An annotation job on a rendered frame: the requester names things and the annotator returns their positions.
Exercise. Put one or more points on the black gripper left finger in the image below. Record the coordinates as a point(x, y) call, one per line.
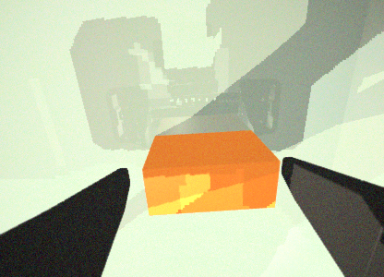
point(74, 238)

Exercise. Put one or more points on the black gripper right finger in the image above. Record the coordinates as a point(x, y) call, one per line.
point(346, 213)

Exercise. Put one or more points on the orange block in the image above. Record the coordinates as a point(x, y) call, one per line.
point(220, 171)

